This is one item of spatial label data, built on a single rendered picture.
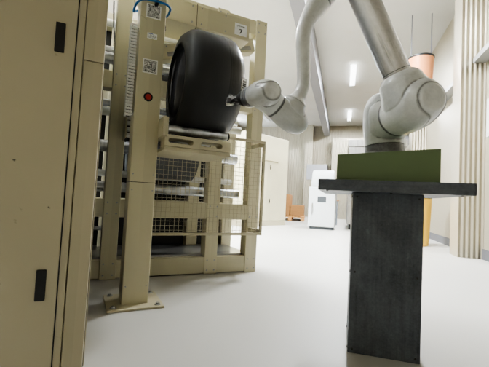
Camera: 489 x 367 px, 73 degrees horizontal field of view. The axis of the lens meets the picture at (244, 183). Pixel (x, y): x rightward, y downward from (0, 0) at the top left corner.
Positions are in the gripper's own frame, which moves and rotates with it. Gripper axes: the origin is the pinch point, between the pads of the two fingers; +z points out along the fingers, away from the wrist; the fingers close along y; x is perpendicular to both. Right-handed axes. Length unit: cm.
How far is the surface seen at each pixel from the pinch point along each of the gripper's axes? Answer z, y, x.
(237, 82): 8.5, -6.3, -11.9
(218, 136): 18.1, -2.8, 16.0
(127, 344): -29, 42, 99
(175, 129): 18.1, 20.7, 15.4
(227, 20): 63, -17, -63
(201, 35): 18.4, 11.9, -33.5
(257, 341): -42, -5, 98
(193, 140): 15.2, 11.5, 20.2
